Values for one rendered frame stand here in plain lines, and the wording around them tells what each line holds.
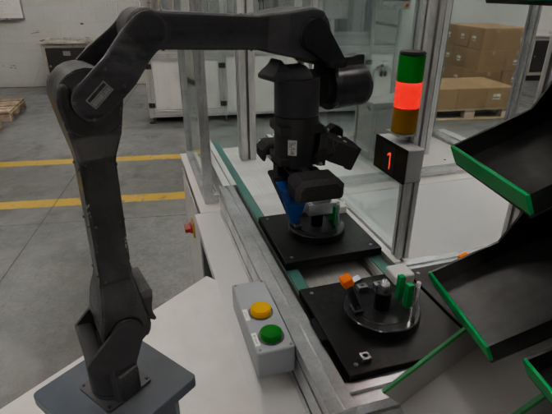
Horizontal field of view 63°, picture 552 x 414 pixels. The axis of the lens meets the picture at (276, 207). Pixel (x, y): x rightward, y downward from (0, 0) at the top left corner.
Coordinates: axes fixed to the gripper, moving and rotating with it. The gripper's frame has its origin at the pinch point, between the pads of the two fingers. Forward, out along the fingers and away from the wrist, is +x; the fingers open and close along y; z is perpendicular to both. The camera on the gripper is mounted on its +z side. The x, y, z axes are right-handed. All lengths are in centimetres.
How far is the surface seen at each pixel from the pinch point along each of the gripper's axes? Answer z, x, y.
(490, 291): 16.6, 4.4, -20.6
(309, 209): 16.9, 20.8, 36.8
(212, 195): 1, 36, 86
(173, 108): 22, 107, 527
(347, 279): 11.4, 18.4, 4.3
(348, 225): 29, 28, 39
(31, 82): -196, 119, 840
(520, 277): 19.8, 2.8, -21.0
